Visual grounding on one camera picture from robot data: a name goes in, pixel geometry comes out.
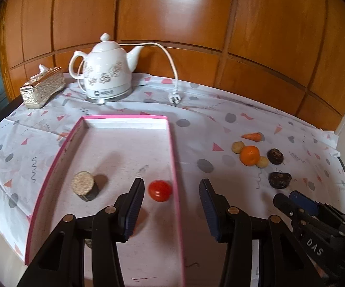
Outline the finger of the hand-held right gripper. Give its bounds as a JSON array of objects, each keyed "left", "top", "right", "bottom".
[
  {"left": 273, "top": 193, "right": 307, "bottom": 225},
  {"left": 289, "top": 190, "right": 336, "bottom": 222}
]

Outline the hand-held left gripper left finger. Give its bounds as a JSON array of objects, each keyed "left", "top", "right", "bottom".
[{"left": 17, "top": 178, "right": 146, "bottom": 287}]

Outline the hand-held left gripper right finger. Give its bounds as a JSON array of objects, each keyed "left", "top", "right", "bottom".
[{"left": 199, "top": 179, "right": 319, "bottom": 287}]

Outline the dark brown round fruit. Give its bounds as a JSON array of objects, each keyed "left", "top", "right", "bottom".
[
  {"left": 266, "top": 149, "right": 284, "bottom": 165},
  {"left": 268, "top": 172, "right": 292, "bottom": 190}
]

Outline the pink shallow tray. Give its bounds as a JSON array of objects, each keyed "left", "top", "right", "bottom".
[{"left": 25, "top": 114, "right": 187, "bottom": 287}]

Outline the orange mandarin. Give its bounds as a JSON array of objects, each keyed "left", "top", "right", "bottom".
[{"left": 240, "top": 145, "right": 260, "bottom": 167}]

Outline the orange carrot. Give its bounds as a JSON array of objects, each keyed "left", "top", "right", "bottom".
[{"left": 240, "top": 132, "right": 263, "bottom": 143}]

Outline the red tomato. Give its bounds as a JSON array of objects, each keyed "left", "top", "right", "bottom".
[{"left": 148, "top": 180, "right": 173, "bottom": 203}]

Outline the cork-topped dark cylinder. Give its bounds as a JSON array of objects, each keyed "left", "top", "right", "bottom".
[{"left": 72, "top": 171, "right": 100, "bottom": 203}]

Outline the white patterned tablecloth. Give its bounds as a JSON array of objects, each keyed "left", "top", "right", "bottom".
[{"left": 0, "top": 72, "right": 345, "bottom": 287}]

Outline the white floral electric kettle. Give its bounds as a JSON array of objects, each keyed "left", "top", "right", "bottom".
[{"left": 68, "top": 33, "right": 144, "bottom": 104}]

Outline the ornate cream tissue box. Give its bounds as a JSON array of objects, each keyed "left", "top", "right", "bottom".
[{"left": 20, "top": 65, "right": 66, "bottom": 109}]

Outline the white power cord with plug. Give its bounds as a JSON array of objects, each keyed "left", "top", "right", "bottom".
[{"left": 120, "top": 42, "right": 181, "bottom": 107}]

